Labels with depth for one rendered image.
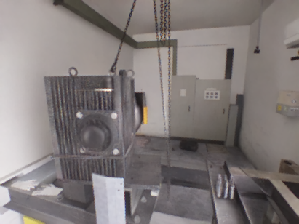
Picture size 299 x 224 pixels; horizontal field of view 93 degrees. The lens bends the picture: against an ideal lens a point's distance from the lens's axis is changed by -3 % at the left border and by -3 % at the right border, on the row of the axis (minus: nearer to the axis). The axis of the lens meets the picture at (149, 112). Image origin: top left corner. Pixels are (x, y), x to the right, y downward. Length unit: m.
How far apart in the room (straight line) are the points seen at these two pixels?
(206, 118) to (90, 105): 3.31
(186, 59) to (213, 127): 1.87
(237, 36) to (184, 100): 1.94
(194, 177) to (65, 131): 1.42
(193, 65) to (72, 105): 3.47
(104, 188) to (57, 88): 0.68
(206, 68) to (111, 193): 3.67
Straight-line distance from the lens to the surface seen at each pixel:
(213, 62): 4.14
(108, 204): 1.01
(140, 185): 1.09
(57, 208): 1.67
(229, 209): 1.39
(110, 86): 0.92
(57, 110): 1.10
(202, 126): 4.00
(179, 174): 1.89
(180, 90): 3.86
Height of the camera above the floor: 1.56
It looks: 11 degrees down
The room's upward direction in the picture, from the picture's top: straight up
